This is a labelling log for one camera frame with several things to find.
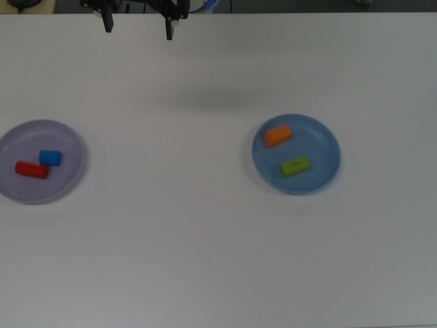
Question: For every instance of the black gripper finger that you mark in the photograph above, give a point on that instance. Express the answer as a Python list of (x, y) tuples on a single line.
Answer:
[(108, 22), (170, 27)]

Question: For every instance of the blue block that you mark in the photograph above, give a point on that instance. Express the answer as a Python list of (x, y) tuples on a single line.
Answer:
[(50, 158)]

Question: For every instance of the orange block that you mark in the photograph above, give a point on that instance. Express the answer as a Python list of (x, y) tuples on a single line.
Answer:
[(278, 135)]

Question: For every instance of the red cylinder block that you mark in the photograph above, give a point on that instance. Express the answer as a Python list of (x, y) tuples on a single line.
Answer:
[(31, 169)]

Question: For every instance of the green block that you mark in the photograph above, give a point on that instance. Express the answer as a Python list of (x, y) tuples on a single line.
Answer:
[(295, 166)]

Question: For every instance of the tan wooden board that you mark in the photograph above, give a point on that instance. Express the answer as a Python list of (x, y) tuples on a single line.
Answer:
[(48, 7)]

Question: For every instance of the dark round object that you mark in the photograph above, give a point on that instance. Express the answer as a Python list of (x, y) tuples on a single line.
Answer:
[(24, 3)]

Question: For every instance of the purple plate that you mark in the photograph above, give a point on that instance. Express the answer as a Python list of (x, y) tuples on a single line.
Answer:
[(41, 186)]

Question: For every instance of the blue plate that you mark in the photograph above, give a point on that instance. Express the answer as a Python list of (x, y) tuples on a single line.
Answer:
[(317, 150)]

